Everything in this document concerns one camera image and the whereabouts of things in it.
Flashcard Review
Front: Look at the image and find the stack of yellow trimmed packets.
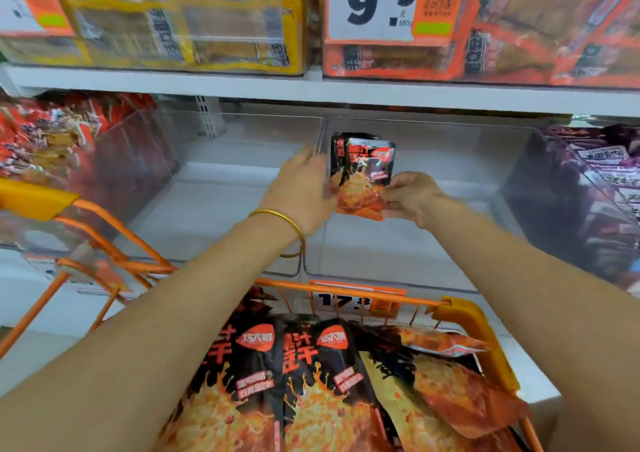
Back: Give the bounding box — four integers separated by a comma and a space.
0, 0, 311, 77

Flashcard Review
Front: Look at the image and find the orange shopping cart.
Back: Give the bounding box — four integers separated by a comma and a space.
0, 177, 546, 452

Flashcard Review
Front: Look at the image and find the person's right forearm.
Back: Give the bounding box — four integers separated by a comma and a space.
420, 195, 640, 452

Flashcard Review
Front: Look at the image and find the person's left hand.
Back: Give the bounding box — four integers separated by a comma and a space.
255, 145, 339, 238

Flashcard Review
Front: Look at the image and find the pile of red tan packets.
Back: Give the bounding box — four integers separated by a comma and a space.
0, 91, 161, 178

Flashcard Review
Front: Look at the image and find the pile of purple packets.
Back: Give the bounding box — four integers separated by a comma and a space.
545, 121, 640, 278

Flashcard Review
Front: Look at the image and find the person's left forearm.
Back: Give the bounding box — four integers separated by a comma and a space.
0, 211, 301, 452

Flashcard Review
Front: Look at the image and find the person's right hand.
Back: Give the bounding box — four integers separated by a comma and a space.
382, 171, 448, 230

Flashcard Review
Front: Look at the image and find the gold bracelet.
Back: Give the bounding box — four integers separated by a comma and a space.
248, 207, 308, 260

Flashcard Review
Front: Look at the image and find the pile of black orange snacks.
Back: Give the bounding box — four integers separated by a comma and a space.
150, 287, 531, 452

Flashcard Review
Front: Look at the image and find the stack of orange trimmed packets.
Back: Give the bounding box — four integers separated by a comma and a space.
322, 0, 640, 90

